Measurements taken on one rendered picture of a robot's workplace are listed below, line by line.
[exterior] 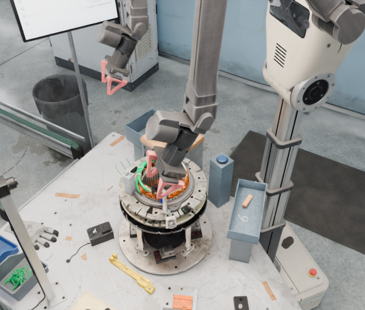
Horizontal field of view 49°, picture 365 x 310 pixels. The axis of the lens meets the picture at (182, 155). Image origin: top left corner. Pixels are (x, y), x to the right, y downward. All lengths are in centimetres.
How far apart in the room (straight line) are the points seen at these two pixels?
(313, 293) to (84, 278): 120
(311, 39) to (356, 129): 255
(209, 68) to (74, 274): 105
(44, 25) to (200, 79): 139
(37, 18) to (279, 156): 132
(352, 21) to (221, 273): 102
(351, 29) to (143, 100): 292
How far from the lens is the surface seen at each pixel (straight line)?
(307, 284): 226
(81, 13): 220
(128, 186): 139
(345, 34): 100
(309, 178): 311
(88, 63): 408
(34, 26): 215
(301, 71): 127
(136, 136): 173
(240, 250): 157
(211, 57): 86
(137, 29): 131
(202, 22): 82
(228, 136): 335
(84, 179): 196
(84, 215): 181
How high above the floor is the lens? 216
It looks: 43 degrees down
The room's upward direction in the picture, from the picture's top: straight up
